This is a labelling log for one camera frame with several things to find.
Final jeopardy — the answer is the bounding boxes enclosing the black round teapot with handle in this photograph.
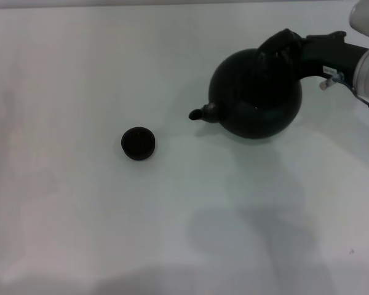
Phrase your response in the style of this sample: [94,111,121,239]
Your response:
[188,29,304,141]

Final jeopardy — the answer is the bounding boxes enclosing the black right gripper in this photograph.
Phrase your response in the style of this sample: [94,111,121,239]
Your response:
[296,30,369,81]

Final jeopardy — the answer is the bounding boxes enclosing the small dark brown teacup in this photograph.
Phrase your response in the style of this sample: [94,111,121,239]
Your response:
[121,126,157,160]

